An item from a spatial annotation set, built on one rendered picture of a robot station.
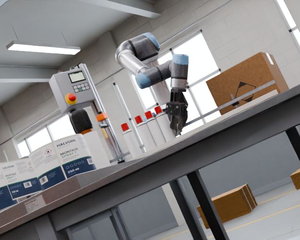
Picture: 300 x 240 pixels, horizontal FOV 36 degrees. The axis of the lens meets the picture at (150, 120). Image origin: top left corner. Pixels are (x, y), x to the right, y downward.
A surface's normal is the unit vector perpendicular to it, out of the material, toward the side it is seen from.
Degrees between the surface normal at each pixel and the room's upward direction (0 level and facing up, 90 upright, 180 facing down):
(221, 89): 90
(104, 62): 90
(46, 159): 90
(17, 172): 90
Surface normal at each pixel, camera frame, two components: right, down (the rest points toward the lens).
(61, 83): 0.45, -0.33
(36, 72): 0.78, -0.42
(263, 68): -0.46, 0.07
